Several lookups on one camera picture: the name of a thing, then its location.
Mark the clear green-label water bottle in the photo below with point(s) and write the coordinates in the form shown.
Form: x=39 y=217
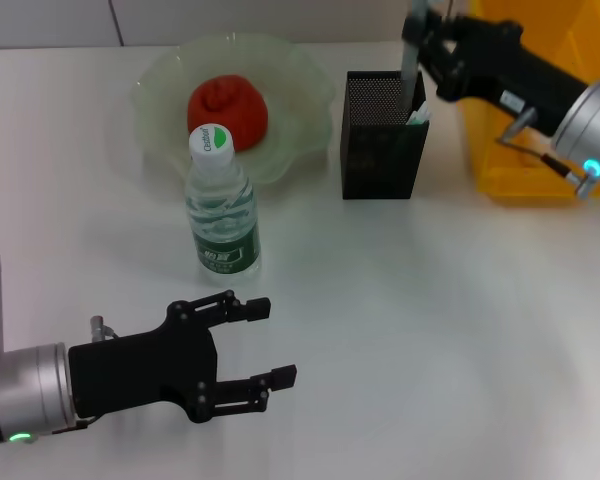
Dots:
x=222 y=225

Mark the black mesh pen holder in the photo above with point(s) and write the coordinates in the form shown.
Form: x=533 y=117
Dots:
x=380 y=160

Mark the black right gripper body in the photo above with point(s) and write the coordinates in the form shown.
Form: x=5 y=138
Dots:
x=500 y=65

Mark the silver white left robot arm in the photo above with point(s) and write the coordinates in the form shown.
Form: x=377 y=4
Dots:
x=30 y=390

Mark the grey marker pen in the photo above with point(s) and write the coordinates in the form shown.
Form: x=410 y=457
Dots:
x=409 y=65

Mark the green glass fruit plate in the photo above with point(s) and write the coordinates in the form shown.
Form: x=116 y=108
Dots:
x=290 y=90

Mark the yellow plastic bin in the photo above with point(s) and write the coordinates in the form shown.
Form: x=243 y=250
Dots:
x=520 y=180

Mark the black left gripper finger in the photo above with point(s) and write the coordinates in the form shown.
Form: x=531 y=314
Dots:
x=284 y=376
x=257 y=309

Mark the mint green pen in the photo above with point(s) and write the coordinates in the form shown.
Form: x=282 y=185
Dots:
x=419 y=114

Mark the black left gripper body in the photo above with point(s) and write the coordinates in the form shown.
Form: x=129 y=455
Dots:
x=140 y=370

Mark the red-orange toy fruit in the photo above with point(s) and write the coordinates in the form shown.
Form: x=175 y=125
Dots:
x=230 y=110

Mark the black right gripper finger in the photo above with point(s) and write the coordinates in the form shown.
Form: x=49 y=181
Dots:
x=432 y=27
x=442 y=65

